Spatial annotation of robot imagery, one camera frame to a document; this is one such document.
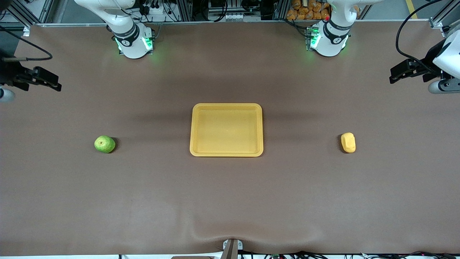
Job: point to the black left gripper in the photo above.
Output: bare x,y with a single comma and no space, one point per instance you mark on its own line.
427,68

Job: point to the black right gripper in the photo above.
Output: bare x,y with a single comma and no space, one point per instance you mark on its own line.
8,73

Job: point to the green apple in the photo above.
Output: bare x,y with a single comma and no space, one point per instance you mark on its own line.
104,144

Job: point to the yellow potato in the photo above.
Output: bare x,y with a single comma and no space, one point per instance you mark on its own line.
348,142

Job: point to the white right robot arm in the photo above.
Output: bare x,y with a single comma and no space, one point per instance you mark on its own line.
131,46

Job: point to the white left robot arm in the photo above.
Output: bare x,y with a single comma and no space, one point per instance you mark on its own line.
329,43

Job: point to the yellow plastic tray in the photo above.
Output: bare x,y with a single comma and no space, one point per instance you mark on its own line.
226,130

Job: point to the pile of orange bread rolls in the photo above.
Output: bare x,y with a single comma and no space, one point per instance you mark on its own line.
309,10

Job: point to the white power strip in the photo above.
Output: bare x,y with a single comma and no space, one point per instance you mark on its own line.
156,10

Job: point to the brown table mat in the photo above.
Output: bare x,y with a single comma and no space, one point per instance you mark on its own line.
230,198

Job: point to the aluminium table frame rail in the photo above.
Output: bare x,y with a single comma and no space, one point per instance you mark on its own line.
215,22

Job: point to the metal table clamp bracket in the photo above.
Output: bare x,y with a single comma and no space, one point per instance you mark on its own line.
231,248

